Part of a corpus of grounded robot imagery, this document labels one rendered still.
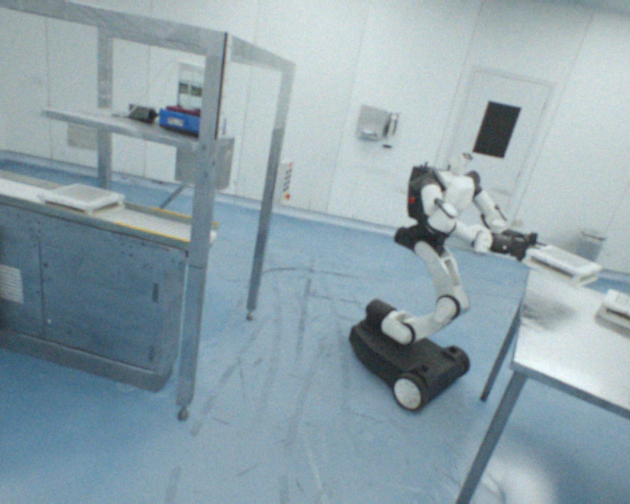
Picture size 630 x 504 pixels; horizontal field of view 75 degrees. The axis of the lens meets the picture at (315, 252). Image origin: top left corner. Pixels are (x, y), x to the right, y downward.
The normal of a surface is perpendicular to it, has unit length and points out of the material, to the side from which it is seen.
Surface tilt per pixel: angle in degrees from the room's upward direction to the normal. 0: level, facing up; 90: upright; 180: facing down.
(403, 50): 90
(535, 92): 90
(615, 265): 90
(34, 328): 90
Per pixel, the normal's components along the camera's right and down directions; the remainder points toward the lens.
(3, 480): 0.19, -0.91
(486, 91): -0.04, 0.36
